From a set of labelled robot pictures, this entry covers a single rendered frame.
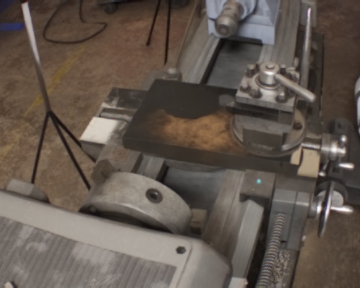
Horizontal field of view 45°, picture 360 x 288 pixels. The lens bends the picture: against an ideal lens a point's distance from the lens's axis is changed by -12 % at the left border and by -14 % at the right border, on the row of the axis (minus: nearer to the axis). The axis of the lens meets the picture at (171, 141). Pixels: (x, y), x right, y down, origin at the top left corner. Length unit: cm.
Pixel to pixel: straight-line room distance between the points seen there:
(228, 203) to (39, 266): 82
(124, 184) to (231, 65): 129
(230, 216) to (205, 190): 25
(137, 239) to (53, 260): 14
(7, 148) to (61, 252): 243
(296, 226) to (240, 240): 31
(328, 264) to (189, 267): 167
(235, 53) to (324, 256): 109
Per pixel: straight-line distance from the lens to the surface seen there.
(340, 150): 158
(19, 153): 308
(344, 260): 237
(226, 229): 139
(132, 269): 72
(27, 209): 84
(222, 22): 172
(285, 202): 151
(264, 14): 208
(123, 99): 179
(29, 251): 78
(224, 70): 216
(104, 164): 105
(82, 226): 79
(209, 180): 166
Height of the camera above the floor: 194
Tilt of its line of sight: 42 degrees down
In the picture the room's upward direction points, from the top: 6 degrees counter-clockwise
